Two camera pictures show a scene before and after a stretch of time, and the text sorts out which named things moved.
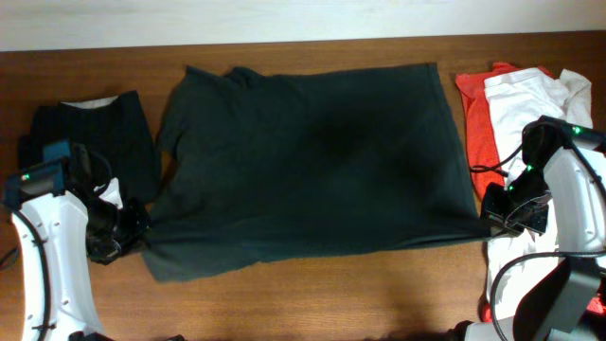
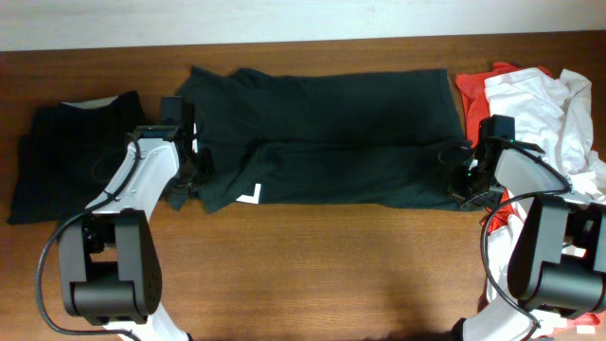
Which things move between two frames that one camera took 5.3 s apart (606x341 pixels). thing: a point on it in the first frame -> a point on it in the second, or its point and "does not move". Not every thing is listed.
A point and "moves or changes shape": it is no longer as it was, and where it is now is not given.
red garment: [486, 161] does not move
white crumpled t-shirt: [515, 99] does not move
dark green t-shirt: [270, 166] moves or changes shape
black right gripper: [490, 209] -> [454, 188]
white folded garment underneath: [92, 104] does not move
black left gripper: [107, 255] -> [205, 171]
